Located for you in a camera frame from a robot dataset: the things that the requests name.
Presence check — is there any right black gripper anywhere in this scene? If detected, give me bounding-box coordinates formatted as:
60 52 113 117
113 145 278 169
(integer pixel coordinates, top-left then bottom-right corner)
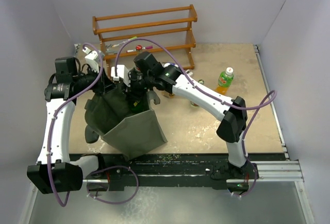
122 72 155 100

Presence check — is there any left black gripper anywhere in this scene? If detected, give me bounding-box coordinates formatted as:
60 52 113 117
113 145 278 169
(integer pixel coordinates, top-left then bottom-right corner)
73 65 118 95

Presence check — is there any green soda bottle yellow label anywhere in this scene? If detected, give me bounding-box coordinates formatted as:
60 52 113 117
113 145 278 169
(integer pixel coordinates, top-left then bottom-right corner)
128 100 144 114

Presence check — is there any grey-green canvas bag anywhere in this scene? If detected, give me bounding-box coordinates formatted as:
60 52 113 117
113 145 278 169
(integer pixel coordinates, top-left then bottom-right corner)
85 84 167 161

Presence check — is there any Coca-Cola glass bottle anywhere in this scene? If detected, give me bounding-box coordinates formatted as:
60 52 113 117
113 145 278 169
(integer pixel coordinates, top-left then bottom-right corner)
135 45 143 55

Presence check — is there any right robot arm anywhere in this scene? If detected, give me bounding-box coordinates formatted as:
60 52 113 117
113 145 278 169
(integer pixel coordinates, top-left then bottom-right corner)
117 51 248 178

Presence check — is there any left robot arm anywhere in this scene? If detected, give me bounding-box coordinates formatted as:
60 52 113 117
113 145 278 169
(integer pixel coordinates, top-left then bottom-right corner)
27 56 113 194

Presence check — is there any blue orange juice carton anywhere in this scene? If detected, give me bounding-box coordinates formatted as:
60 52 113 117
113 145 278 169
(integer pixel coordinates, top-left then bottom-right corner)
161 63 178 99

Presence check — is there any pink-capped marker pen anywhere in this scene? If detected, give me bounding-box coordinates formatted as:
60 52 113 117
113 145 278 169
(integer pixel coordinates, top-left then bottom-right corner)
126 45 153 53

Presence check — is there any green-capped marker pen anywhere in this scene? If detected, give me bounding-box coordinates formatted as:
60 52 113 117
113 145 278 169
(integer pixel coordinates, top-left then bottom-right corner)
111 36 137 47

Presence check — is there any wooden three-tier rack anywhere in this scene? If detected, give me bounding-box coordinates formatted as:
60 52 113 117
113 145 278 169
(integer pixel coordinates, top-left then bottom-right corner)
92 4 197 72

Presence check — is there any white stapler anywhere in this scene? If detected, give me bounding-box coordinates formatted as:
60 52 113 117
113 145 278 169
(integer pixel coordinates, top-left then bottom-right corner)
185 70 193 77

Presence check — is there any green glass bottle gold cap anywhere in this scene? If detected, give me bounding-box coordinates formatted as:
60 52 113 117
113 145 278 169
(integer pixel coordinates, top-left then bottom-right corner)
190 79 205 107

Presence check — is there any orange drink plastic bottle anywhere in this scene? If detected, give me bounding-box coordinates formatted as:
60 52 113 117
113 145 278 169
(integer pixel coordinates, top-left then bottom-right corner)
216 67 234 95

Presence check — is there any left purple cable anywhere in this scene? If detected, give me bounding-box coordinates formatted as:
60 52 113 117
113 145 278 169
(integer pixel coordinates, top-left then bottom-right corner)
47 42 104 207

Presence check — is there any purple cable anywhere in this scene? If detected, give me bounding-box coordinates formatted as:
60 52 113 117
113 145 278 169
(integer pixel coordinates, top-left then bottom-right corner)
47 42 104 207
114 38 278 199

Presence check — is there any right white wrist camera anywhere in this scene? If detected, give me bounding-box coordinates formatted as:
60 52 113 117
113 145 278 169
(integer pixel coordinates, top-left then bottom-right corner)
110 65 130 87

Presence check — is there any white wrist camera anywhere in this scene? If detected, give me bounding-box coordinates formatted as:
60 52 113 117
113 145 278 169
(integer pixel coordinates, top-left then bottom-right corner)
110 65 130 87
82 47 104 74

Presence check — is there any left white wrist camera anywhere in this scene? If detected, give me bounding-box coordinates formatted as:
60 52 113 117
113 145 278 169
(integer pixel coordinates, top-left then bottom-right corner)
82 47 104 74

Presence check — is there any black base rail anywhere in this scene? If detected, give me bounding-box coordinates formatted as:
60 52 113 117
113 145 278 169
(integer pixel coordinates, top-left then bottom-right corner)
83 153 259 192

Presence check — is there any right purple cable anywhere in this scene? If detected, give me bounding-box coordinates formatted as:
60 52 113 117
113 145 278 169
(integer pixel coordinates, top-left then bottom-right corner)
114 38 278 199

